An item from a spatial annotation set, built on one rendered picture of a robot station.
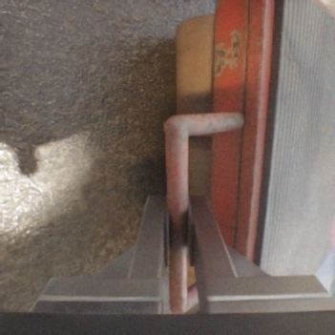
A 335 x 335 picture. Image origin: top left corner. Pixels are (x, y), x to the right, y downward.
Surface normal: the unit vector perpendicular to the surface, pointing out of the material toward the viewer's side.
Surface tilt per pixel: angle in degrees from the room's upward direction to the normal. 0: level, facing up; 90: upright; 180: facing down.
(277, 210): 0
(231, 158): 90
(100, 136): 0
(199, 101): 70
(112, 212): 0
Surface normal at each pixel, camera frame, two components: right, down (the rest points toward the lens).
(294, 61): 0.63, 0.19
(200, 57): -0.51, 0.23
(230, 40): -0.77, 0.18
